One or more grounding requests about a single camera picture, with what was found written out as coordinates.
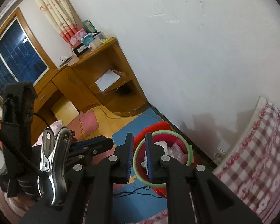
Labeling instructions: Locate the window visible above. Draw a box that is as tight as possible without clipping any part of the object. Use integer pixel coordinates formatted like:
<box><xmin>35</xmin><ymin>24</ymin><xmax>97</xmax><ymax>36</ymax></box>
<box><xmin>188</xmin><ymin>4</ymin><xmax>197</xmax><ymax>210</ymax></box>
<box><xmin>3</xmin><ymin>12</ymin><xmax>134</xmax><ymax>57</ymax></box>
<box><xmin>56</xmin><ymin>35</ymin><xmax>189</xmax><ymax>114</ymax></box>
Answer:
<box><xmin>0</xmin><ymin>7</ymin><xmax>57</xmax><ymax>101</ymax></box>

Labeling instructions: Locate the dark wire on floor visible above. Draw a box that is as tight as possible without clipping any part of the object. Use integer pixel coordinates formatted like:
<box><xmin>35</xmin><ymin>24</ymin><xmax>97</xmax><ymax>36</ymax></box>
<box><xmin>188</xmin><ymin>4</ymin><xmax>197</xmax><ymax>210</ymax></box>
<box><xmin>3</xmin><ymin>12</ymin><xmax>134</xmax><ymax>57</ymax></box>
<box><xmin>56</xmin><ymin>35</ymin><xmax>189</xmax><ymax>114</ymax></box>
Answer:
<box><xmin>113</xmin><ymin>185</ymin><xmax>164</xmax><ymax>199</ymax></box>

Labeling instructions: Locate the thin black cable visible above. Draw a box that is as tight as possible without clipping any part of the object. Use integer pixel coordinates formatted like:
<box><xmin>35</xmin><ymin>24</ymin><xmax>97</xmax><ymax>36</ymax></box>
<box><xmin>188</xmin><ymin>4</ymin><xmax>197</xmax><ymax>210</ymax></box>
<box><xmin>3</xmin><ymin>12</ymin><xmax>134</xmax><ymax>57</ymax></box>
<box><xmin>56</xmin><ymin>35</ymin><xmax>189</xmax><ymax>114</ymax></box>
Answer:
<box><xmin>33</xmin><ymin>113</ymin><xmax>52</xmax><ymax>128</ymax></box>

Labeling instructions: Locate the black box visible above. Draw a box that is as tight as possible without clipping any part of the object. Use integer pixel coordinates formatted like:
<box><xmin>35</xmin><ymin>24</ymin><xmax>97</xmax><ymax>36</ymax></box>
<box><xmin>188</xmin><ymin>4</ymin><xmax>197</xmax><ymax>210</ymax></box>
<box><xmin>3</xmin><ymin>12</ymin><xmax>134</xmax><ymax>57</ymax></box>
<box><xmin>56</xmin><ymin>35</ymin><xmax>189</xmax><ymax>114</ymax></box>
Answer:
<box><xmin>71</xmin><ymin>44</ymin><xmax>91</xmax><ymax>57</ymax></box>

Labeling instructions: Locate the blue alarm clock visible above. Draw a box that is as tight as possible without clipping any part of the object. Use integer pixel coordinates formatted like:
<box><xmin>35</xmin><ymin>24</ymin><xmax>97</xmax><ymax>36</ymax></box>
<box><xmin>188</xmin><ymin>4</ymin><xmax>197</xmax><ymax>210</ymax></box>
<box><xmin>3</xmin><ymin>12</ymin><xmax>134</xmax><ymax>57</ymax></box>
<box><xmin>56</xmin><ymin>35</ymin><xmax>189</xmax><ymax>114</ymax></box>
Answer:
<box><xmin>82</xmin><ymin>34</ymin><xmax>95</xmax><ymax>47</ymax></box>

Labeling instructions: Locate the coiled black wire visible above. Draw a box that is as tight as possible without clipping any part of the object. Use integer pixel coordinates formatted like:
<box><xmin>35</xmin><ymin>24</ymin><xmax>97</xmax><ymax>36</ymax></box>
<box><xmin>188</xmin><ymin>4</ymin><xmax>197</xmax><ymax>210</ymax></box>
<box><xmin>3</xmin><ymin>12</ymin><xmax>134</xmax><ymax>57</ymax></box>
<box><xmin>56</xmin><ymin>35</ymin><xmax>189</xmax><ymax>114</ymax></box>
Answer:
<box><xmin>59</xmin><ymin>55</ymin><xmax>74</xmax><ymax>67</ymax></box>

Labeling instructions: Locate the wooden desk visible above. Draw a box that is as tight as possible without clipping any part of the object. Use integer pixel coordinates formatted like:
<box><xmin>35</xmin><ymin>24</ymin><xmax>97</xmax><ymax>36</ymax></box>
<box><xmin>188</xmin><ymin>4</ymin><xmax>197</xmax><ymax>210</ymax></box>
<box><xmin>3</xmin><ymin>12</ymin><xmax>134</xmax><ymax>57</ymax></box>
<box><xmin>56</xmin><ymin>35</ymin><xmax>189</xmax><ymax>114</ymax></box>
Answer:
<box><xmin>30</xmin><ymin>37</ymin><xmax>147</xmax><ymax>140</ymax></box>

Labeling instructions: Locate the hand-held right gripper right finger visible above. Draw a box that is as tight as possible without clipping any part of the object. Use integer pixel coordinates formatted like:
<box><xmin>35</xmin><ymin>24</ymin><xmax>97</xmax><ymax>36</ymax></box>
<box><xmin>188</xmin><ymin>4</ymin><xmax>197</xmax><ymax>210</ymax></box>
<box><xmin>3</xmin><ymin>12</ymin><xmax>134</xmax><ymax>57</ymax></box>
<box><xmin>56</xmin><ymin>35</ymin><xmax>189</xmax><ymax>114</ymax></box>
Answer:
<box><xmin>145</xmin><ymin>133</ymin><xmax>263</xmax><ymax>224</ymax></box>

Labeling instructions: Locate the white crumpled tissue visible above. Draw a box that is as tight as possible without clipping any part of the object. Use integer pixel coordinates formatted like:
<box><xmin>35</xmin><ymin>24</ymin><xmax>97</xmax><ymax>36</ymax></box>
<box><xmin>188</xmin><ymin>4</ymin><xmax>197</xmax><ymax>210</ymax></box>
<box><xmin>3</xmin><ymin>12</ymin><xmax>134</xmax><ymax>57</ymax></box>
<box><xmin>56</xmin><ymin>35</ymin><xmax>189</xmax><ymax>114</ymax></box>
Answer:
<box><xmin>154</xmin><ymin>141</ymin><xmax>169</xmax><ymax>155</ymax></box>

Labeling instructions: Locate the pink paper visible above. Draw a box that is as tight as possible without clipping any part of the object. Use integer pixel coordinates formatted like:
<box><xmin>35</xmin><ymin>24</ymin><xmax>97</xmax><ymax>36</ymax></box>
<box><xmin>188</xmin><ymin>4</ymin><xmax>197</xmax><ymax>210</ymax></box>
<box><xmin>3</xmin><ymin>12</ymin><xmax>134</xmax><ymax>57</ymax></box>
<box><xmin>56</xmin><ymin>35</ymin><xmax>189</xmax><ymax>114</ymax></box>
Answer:
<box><xmin>169</xmin><ymin>143</ymin><xmax>186</xmax><ymax>162</ymax></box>

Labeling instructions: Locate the pink foam floor mat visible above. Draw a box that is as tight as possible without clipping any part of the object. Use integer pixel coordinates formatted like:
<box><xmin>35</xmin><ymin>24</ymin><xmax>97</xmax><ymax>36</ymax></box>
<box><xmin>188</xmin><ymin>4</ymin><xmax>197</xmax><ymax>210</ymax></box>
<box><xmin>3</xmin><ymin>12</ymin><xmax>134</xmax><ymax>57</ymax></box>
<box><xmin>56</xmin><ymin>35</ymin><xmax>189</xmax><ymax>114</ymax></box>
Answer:
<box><xmin>68</xmin><ymin>111</ymin><xmax>101</xmax><ymax>140</ymax></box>

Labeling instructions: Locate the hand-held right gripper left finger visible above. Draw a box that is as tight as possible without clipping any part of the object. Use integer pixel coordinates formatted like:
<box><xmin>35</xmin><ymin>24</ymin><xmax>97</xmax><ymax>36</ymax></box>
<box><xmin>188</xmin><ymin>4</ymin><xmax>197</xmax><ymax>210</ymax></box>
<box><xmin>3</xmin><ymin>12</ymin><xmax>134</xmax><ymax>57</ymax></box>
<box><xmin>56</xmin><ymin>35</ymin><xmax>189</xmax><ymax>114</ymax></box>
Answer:
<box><xmin>19</xmin><ymin>133</ymin><xmax>134</xmax><ymax>224</ymax></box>

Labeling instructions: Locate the white paper sheet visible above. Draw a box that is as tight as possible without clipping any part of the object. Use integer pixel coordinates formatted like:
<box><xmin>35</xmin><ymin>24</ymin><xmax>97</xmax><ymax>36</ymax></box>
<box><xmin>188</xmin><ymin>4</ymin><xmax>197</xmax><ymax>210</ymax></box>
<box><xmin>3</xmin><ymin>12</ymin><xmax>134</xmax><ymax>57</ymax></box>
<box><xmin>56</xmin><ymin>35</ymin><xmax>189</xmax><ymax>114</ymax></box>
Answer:
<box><xmin>94</xmin><ymin>69</ymin><xmax>122</xmax><ymax>92</ymax></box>

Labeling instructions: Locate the pink fleece garment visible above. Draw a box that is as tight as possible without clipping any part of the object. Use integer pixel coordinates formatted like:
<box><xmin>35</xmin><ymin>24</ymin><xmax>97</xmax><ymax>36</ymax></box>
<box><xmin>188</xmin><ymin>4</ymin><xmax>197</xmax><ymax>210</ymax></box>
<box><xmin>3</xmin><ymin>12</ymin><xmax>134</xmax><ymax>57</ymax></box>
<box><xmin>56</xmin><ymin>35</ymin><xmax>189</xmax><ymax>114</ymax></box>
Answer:
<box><xmin>48</xmin><ymin>120</ymin><xmax>68</xmax><ymax>136</ymax></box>

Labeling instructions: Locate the metal spring clip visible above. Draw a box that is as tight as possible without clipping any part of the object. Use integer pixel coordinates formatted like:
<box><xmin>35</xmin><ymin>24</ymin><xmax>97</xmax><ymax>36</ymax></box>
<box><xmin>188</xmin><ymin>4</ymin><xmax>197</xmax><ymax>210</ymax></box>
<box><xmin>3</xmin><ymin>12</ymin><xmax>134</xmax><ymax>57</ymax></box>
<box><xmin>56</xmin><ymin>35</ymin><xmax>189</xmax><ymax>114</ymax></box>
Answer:
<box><xmin>37</xmin><ymin>126</ymin><xmax>73</xmax><ymax>206</ymax></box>

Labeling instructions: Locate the pink patterned box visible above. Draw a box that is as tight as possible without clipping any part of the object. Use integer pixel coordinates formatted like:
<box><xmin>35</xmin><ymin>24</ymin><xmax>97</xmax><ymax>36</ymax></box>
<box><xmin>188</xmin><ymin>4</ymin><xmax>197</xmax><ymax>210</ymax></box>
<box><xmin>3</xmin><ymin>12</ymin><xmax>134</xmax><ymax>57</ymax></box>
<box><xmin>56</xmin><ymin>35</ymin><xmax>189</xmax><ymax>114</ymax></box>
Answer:
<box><xmin>69</xmin><ymin>28</ymin><xmax>88</xmax><ymax>47</ymax></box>

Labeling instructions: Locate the blue foam floor mat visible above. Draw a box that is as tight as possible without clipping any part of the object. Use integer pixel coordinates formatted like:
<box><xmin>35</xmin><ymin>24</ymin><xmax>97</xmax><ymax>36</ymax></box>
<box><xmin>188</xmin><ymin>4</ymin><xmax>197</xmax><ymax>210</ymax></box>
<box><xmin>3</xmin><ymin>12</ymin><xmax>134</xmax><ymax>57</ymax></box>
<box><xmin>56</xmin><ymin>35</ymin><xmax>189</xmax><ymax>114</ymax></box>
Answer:
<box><xmin>112</xmin><ymin>107</ymin><xmax>171</xmax><ymax>222</ymax></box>

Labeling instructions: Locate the red bin with green rim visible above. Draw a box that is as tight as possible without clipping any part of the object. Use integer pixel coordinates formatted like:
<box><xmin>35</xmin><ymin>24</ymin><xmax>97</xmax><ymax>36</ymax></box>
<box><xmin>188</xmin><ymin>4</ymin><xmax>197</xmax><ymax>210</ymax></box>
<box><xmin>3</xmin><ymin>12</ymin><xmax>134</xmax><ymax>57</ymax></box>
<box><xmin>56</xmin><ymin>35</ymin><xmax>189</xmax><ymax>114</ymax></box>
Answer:
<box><xmin>133</xmin><ymin>121</ymin><xmax>199</xmax><ymax>198</ymax></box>

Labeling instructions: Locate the teal box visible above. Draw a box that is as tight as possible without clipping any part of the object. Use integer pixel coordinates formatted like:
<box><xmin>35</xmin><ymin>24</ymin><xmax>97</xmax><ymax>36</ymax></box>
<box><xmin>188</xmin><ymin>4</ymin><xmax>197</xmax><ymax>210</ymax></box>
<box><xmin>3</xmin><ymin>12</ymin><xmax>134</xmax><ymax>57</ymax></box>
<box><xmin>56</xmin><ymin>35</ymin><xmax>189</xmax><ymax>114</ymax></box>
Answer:
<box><xmin>83</xmin><ymin>20</ymin><xmax>97</xmax><ymax>33</ymax></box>

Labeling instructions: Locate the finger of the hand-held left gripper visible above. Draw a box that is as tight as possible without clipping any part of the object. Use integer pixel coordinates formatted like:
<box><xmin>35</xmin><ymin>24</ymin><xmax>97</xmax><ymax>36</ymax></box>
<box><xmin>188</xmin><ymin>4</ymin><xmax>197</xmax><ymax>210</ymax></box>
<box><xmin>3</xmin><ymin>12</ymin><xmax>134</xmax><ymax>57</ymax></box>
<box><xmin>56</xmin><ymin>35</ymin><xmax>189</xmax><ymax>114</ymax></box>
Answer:
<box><xmin>66</xmin><ymin>155</ymin><xmax>101</xmax><ymax>167</ymax></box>
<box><xmin>71</xmin><ymin>135</ymin><xmax>115</xmax><ymax>156</ymax></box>

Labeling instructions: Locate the cream box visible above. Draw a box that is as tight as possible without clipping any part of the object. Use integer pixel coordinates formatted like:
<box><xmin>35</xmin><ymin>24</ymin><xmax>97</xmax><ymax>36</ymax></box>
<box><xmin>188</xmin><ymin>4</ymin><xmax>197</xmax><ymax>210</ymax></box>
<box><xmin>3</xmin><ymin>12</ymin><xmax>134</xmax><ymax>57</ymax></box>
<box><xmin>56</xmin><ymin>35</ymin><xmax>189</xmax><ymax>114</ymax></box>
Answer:
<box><xmin>90</xmin><ymin>37</ymin><xmax>102</xmax><ymax>49</ymax></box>

